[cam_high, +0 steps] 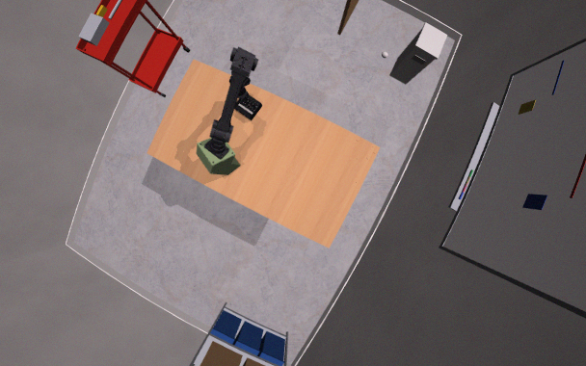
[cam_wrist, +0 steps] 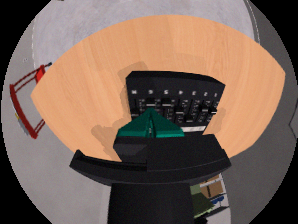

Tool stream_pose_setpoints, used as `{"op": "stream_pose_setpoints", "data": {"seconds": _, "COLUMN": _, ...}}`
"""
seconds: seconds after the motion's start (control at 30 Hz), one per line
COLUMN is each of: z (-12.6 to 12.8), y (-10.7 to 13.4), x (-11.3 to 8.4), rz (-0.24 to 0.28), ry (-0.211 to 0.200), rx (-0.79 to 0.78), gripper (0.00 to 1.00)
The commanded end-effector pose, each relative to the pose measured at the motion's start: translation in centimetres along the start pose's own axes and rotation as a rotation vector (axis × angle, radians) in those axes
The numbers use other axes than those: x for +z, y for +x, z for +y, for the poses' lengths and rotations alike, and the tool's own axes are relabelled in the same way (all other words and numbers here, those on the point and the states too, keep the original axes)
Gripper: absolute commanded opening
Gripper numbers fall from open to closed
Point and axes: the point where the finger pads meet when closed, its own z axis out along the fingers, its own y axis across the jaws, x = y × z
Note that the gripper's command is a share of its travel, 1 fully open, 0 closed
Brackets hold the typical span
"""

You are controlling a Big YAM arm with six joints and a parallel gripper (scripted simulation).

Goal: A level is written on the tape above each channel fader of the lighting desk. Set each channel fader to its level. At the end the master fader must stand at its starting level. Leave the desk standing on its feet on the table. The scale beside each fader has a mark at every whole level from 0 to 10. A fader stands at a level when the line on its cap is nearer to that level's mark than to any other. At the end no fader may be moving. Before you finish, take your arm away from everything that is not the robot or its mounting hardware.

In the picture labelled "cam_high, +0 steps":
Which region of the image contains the black control desk with knobs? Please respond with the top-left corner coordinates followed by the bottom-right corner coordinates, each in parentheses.
top-left (235, 95), bottom-right (262, 120)

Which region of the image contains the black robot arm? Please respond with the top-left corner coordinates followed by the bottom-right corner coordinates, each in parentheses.
top-left (204, 47), bottom-right (258, 159)

